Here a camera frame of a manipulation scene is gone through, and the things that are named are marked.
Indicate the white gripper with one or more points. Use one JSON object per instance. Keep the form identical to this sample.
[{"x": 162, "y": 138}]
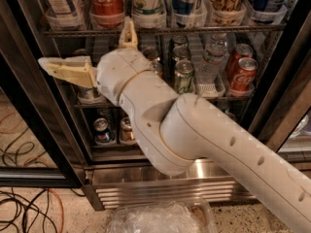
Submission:
[{"x": 120, "y": 69}]

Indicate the brown tea plastic bottle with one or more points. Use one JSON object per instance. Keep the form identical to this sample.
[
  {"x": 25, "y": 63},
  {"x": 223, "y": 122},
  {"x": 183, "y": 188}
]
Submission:
[{"x": 66, "y": 15}]

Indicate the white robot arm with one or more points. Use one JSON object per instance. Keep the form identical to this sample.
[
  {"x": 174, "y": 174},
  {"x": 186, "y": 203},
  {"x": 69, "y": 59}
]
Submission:
[{"x": 173, "y": 130}]

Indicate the blue silver can middle shelf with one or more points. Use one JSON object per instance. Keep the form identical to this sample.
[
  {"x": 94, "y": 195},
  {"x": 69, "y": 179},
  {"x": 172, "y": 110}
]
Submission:
[{"x": 87, "y": 94}]

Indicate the red Coca-Cola can top shelf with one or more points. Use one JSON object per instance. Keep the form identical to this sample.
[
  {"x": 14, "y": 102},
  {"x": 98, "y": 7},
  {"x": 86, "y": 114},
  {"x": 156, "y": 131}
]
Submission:
[{"x": 109, "y": 13}]

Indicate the gold can middle shelf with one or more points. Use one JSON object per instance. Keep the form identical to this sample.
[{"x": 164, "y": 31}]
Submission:
[{"x": 158, "y": 68}]

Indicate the gold can shelf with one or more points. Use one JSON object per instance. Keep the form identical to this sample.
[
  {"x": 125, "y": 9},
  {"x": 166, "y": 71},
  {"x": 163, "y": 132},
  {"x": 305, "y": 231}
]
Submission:
[
  {"x": 158, "y": 68},
  {"x": 126, "y": 135}
]

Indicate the blue Pepsi can bottom shelf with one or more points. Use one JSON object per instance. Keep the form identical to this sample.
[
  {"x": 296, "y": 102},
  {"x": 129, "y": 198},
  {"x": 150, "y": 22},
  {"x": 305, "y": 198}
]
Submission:
[{"x": 103, "y": 132}]

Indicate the green can middle shelf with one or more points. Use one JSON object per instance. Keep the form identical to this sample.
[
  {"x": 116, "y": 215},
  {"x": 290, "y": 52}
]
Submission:
[{"x": 183, "y": 76}]

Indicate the gold can bottom shelf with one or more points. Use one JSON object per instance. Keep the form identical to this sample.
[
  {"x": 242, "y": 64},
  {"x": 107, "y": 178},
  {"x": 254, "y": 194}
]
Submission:
[{"x": 126, "y": 135}]

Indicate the clear water bottle middle shelf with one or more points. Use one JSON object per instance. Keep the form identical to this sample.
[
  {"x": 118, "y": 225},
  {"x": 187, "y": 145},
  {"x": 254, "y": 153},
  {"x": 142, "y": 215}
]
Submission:
[{"x": 213, "y": 56}]

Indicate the open glass fridge door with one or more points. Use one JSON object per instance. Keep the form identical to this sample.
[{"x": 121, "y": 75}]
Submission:
[{"x": 47, "y": 151}]

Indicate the white green tall can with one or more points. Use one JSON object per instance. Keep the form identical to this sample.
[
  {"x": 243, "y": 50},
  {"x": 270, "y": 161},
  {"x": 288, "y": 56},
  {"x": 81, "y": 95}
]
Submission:
[{"x": 148, "y": 0}]

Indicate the blue silver tall can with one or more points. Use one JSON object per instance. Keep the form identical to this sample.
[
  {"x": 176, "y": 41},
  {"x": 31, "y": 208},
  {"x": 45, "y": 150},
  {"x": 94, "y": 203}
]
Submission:
[{"x": 183, "y": 9}]

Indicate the gold black tall can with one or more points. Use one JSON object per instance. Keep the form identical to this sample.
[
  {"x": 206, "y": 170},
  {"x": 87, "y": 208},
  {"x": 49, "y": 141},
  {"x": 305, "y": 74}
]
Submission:
[{"x": 227, "y": 12}]

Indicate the red Coca-Cola can rear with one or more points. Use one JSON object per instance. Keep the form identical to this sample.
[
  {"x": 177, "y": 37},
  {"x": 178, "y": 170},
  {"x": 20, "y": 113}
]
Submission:
[{"x": 239, "y": 51}]

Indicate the red Coca-Cola can front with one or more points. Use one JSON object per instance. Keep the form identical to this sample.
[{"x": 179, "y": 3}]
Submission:
[{"x": 243, "y": 74}]

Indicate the clear plastic bin with bag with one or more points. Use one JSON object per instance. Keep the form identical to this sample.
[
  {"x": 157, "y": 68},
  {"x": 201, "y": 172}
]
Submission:
[{"x": 176, "y": 216}]

